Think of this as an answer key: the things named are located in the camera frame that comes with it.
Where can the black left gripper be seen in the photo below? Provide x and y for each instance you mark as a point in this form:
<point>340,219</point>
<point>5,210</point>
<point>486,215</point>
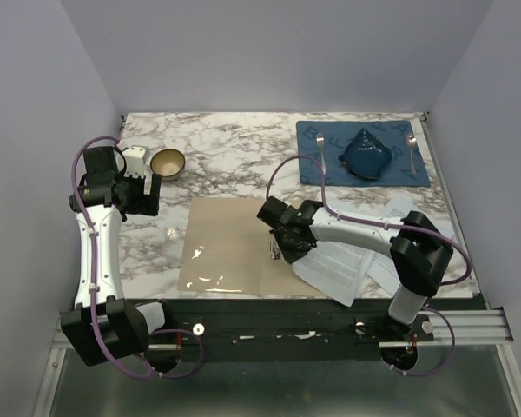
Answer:
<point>146,204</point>

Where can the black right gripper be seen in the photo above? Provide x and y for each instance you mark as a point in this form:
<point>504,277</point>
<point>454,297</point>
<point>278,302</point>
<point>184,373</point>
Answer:
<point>290,254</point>

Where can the beige paper folder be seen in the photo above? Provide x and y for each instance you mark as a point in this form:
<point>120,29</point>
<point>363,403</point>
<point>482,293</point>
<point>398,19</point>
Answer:
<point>227,252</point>

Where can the printed white paper sheet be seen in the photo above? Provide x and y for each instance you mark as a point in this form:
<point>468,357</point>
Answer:
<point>335,269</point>

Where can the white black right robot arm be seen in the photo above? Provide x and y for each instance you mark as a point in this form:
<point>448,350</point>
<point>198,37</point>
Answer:
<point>420,254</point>

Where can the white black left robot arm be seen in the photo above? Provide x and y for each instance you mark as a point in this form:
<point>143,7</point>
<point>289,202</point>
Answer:
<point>102,322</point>

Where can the beige ceramic bowl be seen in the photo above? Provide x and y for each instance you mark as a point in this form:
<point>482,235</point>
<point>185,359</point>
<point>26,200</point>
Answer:
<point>169,164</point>

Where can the silver fork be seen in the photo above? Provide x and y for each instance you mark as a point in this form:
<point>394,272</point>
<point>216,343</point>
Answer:
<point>320,140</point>

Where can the dark blue ceramic dish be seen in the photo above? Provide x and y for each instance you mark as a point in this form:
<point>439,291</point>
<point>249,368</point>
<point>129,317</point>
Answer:
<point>366,156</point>

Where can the blue cloth placemat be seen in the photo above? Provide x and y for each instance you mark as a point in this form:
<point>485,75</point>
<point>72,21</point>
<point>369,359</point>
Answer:
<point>339,134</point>

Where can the silver spoon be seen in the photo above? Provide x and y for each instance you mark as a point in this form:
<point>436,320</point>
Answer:
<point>411,144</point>

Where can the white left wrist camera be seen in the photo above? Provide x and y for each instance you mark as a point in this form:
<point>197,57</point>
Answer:
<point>136,158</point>

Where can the black mounting base rail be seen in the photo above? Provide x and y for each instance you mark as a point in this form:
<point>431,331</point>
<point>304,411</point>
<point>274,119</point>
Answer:
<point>279,330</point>

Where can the aluminium frame rail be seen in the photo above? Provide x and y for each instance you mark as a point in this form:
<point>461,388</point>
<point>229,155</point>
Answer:
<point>465,328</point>

